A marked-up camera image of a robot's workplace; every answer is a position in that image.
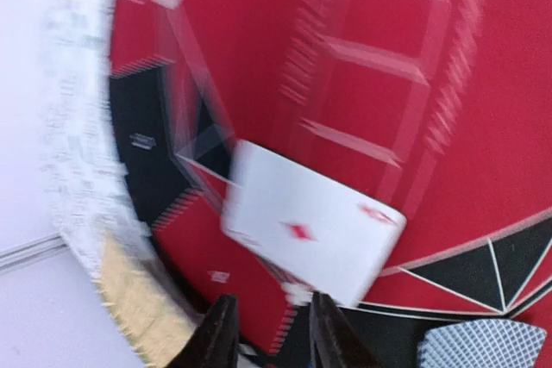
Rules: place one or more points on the single blue playing card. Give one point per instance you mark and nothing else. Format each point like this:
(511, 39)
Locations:
(482, 343)

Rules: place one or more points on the face-up diamonds playing card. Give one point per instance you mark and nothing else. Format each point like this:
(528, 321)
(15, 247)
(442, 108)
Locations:
(332, 238)

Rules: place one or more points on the round red black poker mat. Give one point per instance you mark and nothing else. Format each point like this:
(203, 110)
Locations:
(439, 109)

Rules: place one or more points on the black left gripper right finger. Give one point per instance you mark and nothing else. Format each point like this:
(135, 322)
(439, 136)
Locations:
(333, 342)

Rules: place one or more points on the woven bamboo fan mat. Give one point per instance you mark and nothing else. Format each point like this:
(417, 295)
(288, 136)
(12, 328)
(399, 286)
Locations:
(150, 313)

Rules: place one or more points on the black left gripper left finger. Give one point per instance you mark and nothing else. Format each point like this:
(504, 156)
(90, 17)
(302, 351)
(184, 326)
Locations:
(214, 343)

